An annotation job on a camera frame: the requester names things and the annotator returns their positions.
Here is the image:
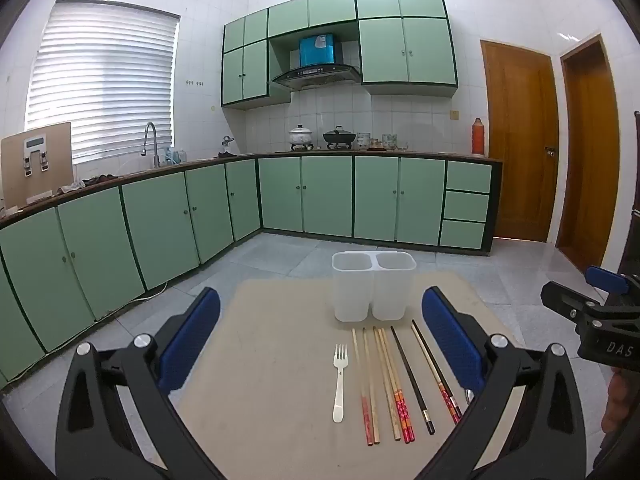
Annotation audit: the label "chrome kitchen faucet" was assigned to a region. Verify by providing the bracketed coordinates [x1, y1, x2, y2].
[141, 121, 162, 169]

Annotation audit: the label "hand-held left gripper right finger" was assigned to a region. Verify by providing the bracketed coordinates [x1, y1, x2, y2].
[421, 286, 587, 480]

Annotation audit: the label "orange-ended wooden chopstick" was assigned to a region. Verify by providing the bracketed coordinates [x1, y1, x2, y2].
[382, 328, 417, 443]
[378, 328, 411, 444]

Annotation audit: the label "wooden board with clips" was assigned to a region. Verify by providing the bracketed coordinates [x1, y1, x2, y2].
[0, 121, 76, 211]

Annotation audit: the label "white double utensil holder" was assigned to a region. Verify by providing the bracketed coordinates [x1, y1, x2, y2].
[332, 251, 417, 323]

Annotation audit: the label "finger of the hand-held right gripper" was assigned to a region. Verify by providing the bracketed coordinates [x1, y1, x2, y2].
[541, 281, 608, 322]
[585, 265, 640, 297]

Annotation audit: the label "person's right hand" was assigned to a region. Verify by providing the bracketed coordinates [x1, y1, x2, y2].
[601, 365, 635, 436]

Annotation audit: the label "printed light wooden chopstick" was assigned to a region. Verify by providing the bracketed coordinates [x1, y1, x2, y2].
[373, 327, 402, 442]

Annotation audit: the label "black wok with lid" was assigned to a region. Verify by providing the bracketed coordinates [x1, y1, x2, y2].
[322, 126, 357, 150]

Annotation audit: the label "wooden door with handle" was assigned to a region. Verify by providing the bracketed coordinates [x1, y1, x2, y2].
[480, 39, 560, 243]

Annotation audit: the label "white window blind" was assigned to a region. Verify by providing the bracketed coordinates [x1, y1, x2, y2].
[25, 0, 181, 165]

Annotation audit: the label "red-ended light wooden chopstick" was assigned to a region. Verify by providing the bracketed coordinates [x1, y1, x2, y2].
[351, 328, 374, 447]

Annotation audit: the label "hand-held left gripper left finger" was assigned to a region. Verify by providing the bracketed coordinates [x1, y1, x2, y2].
[55, 287, 223, 480]

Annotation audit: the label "dark chopstick with patterned end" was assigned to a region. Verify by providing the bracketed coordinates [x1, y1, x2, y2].
[413, 320, 464, 418]
[411, 320, 462, 425]

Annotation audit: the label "green base cabinets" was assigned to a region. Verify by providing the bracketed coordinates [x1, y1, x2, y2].
[0, 152, 503, 391]

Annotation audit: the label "black chopstick with gold band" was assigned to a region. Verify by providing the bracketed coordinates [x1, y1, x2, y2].
[390, 326, 436, 436]

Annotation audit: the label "white plastic fork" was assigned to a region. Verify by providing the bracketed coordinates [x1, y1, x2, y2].
[332, 343, 349, 424]

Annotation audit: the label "plain wooden door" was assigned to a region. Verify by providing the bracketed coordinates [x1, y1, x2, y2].
[556, 34, 621, 273]

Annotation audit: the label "blue box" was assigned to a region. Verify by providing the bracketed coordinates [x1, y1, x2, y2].
[299, 33, 337, 68]

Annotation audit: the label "green drawer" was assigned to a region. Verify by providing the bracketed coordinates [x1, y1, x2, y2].
[443, 191, 490, 223]
[446, 160, 492, 194]
[440, 220, 487, 251]

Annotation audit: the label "green wall cabinets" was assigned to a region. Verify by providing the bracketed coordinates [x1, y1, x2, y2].
[221, 0, 459, 110]

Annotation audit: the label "dark cloth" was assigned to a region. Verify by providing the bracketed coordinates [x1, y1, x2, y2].
[55, 174, 118, 195]

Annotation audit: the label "white cooking pot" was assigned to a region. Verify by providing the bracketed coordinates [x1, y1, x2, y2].
[288, 124, 315, 152]

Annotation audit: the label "black range hood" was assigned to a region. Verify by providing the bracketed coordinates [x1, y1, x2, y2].
[271, 40, 362, 92]

